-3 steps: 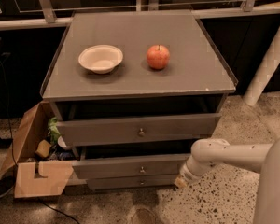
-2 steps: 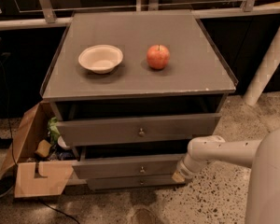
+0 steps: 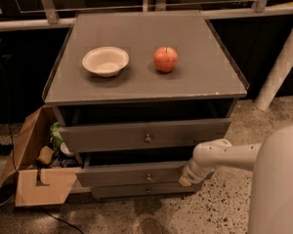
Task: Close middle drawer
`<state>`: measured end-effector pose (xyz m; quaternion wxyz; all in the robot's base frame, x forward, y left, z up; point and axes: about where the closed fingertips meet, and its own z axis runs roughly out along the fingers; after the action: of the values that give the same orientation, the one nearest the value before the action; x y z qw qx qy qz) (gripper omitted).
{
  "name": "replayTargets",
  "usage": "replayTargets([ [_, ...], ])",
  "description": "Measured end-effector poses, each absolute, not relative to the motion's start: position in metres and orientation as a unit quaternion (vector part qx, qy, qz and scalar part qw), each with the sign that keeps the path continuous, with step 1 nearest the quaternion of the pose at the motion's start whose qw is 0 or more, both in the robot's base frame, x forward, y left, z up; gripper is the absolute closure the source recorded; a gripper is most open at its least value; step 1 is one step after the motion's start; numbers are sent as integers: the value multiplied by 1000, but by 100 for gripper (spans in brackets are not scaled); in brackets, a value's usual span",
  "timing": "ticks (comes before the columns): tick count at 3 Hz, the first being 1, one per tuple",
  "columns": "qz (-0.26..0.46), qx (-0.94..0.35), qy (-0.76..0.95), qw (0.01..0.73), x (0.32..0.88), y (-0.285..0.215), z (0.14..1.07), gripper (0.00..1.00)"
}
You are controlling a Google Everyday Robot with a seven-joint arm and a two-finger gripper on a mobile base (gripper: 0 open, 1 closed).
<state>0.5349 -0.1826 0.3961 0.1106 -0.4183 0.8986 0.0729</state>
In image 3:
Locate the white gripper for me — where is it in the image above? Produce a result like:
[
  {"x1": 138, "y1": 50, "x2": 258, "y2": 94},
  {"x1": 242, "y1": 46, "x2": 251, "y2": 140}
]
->
[{"x1": 179, "y1": 158, "x2": 214, "y2": 187}]

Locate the grey drawer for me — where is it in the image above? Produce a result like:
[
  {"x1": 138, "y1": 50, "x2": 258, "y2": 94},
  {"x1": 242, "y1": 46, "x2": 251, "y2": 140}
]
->
[
  {"x1": 76, "y1": 161, "x2": 186, "y2": 187},
  {"x1": 91, "y1": 182, "x2": 200, "y2": 199},
  {"x1": 60, "y1": 118, "x2": 231, "y2": 153}
]

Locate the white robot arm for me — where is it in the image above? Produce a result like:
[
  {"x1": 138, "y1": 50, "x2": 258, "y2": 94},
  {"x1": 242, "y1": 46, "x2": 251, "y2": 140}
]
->
[{"x1": 180, "y1": 125, "x2": 293, "y2": 234}]

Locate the grey top drawer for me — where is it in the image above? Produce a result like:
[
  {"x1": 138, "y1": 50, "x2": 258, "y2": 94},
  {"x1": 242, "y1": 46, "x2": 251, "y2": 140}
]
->
[{"x1": 60, "y1": 118, "x2": 231, "y2": 153}]

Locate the grey bottom drawer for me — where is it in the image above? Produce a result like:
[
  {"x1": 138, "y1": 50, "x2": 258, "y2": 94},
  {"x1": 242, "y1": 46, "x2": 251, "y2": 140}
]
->
[{"x1": 91, "y1": 182, "x2": 200, "y2": 199}]

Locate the grey wooden drawer cabinet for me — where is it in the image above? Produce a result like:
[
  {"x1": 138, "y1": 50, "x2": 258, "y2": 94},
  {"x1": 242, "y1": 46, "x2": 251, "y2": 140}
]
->
[{"x1": 42, "y1": 11, "x2": 250, "y2": 200}]

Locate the red apple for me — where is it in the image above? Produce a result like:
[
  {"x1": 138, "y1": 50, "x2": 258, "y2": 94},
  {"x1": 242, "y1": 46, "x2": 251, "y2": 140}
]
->
[{"x1": 153, "y1": 47, "x2": 178, "y2": 73}]

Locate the white cup in box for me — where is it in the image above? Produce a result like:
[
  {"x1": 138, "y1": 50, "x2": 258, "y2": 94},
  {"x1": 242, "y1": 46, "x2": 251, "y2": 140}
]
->
[{"x1": 60, "y1": 142, "x2": 74, "y2": 157}]

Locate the green packet in box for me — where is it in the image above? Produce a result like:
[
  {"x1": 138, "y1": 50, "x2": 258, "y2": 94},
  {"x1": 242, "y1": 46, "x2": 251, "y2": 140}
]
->
[{"x1": 50, "y1": 122, "x2": 63, "y2": 150}]

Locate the yellow sponge in box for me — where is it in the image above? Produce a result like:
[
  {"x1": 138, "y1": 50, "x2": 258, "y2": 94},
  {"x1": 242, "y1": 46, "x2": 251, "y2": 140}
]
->
[{"x1": 37, "y1": 146, "x2": 54, "y2": 165}]

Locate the white paper bowl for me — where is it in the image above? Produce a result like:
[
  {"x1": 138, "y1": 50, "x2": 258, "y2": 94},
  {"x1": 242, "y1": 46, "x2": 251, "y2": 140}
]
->
[{"x1": 82, "y1": 47, "x2": 129, "y2": 77}]

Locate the open cardboard box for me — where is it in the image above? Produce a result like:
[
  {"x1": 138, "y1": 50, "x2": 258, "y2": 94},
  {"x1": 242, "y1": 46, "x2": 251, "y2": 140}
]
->
[{"x1": 0, "y1": 106, "x2": 78, "y2": 207}]

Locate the metal window railing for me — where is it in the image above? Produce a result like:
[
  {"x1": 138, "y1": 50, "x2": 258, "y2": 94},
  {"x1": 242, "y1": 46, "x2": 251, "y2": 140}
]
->
[{"x1": 0, "y1": 0, "x2": 293, "y2": 31}]

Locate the black cable on floor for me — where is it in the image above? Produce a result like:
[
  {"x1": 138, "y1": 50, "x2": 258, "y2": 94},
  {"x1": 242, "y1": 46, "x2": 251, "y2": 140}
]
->
[{"x1": 0, "y1": 57, "x2": 86, "y2": 234}]

